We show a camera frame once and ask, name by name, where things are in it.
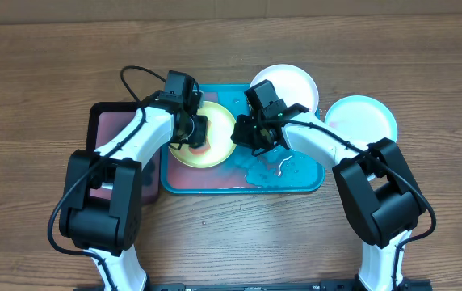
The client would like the yellow-green plate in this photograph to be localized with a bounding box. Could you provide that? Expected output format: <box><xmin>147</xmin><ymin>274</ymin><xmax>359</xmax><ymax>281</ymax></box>
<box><xmin>170</xmin><ymin>101</ymin><xmax>236</xmax><ymax>168</ymax></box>

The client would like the white plate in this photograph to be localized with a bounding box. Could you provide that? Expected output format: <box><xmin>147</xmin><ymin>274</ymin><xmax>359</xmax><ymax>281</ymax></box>
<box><xmin>250</xmin><ymin>64</ymin><xmax>319</xmax><ymax>113</ymax></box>

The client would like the light blue plate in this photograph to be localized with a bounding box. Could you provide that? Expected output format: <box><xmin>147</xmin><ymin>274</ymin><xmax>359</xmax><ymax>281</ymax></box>
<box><xmin>325</xmin><ymin>95</ymin><xmax>398</xmax><ymax>142</ymax></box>

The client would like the green and orange sponge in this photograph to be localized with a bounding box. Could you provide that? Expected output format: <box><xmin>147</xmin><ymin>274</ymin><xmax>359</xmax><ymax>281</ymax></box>
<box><xmin>188</xmin><ymin>141</ymin><xmax>211</xmax><ymax>156</ymax></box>

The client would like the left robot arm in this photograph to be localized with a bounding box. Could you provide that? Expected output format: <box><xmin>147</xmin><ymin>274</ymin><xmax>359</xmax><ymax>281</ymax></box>
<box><xmin>49</xmin><ymin>90</ymin><xmax>208</xmax><ymax>290</ymax></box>

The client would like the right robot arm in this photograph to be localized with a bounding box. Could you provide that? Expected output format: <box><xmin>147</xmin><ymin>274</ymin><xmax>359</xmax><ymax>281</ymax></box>
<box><xmin>231</xmin><ymin>104</ymin><xmax>432</xmax><ymax>290</ymax></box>

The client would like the teal plastic tray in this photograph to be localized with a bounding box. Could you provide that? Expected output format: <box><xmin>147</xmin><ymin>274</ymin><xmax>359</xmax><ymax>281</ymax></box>
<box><xmin>160</xmin><ymin>84</ymin><xmax>325</xmax><ymax>195</ymax></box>

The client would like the black plastic tray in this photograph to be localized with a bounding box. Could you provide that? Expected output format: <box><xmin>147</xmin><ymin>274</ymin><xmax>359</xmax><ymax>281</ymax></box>
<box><xmin>86</xmin><ymin>102</ymin><xmax>162</xmax><ymax>205</ymax></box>

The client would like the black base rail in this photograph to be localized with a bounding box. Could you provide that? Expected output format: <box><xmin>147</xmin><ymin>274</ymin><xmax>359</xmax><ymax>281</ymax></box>
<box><xmin>73</xmin><ymin>278</ymin><xmax>433</xmax><ymax>291</ymax></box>

